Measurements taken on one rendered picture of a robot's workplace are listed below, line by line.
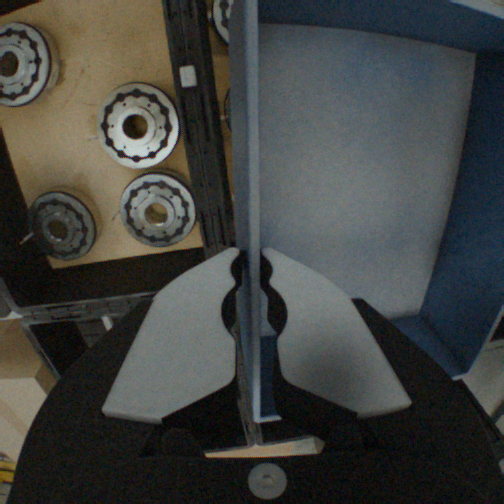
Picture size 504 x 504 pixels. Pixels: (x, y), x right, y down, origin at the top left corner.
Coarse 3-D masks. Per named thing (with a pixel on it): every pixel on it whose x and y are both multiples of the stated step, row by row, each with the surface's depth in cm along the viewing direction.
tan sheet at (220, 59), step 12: (216, 48) 32; (216, 60) 33; (228, 60) 33; (216, 72) 34; (228, 72) 34; (216, 84) 34; (228, 84) 35; (228, 132) 37; (228, 144) 38; (228, 156) 39; (228, 168) 40; (228, 180) 40
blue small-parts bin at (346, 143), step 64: (256, 0) 7; (320, 0) 9; (384, 0) 8; (448, 0) 7; (256, 64) 8; (320, 64) 14; (384, 64) 14; (448, 64) 14; (256, 128) 9; (320, 128) 15; (384, 128) 16; (448, 128) 16; (256, 192) 10; (320, 192) 17; (384, 192) 17; (448, 192) 18; (256, 256) 11; (320, 256) 19; (384, 256) 20; (448, 256) 19; (256, 320) 12; (448, 320) 19; (256, 384) 14
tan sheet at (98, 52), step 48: (48, 0) 27; (96, 0) 28; (144, 0) 29; (96, 48) 31; (144, 48) 31; (48, 96) 32; (96, 96) 33; (48, 144) 35; (96, 144) 36; (96, 192) 39; (192, 240) 44
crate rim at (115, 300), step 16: (176, 0) 22; (176, 16) 23; (176, 32) 23; (176, 48) 24; (176, 64) 25; (176, 80) 25; (176, 96) 26; (192, 112) 27; (192, 128) 28; (192, 144) 28; (192, 160) 29; (192, 176) 30; (208, 208) 31; (208, 224) 32; (208, 240) 35; (208, 256) 34; (0, 272) 32; (0, 288) 33; (160, 288) 36; (16, 304) 35; (32, 304) 35; (48, 304) 35; (64, 304) 35; (80, 304) 35; (96, 304) 36; (112, 304) 36
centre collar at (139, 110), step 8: (128, 112) 32; (136, 112) 32; (144, 112) 32; (120, 120) 32; (152, 120) 32; (120, 128) 32; (152, 128) 33; (120, 136) 33; (128, 136) 33; (144, 136) 33; (152, 136) 33; (128, 144) 33; (136, 144) 33; (144, 144) 33
